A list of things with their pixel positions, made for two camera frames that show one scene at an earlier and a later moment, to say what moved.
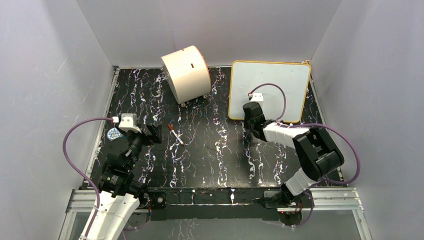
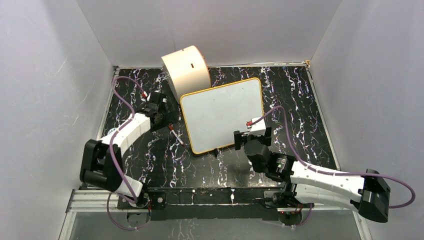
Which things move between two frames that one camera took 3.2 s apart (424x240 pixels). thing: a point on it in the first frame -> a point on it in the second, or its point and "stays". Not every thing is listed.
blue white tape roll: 113,133 stays
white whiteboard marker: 171,127 stays
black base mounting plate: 215,203 stays
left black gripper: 154,138 -> 170,118
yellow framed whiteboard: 283,85 -> 211,117
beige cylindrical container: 189,72 stays
